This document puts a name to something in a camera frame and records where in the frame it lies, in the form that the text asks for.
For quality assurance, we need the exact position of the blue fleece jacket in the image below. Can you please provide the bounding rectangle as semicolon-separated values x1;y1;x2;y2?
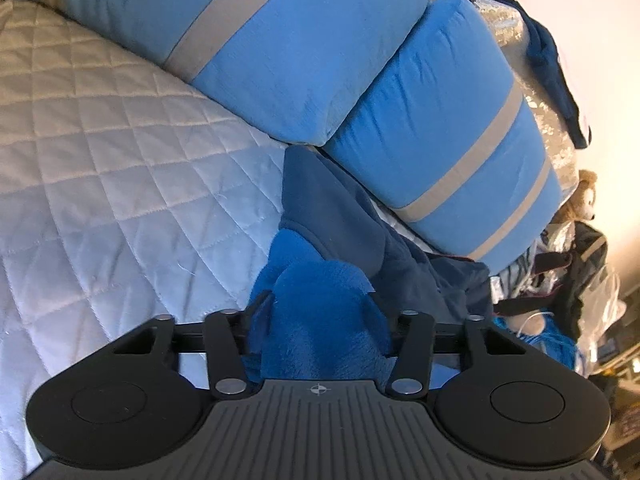
250;146;492;386

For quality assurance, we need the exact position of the bright blue knitted cloth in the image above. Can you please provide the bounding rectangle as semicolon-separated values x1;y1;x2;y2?
494;311;588;377

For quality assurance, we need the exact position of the white quilted bedspread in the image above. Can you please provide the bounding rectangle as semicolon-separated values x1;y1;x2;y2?
1;0;284;479

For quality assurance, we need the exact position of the blue striped pillow right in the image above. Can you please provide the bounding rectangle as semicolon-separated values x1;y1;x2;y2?
326;0;561;271

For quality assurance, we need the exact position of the blue striped pillow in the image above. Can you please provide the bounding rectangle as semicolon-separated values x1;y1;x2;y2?
326;0;561;271
35;0;430;145

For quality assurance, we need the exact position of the plush teddy bear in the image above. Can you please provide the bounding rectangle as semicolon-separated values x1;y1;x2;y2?
552;169;598;223

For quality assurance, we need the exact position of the blue striped pillow left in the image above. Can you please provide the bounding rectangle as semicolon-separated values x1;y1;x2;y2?
35;0;430;145

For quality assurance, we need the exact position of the dark navy garment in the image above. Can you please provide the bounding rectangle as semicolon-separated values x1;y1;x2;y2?
494;0;592;150

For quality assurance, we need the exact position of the black strap with red edge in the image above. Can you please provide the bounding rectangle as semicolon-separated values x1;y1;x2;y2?
491;251;576;319

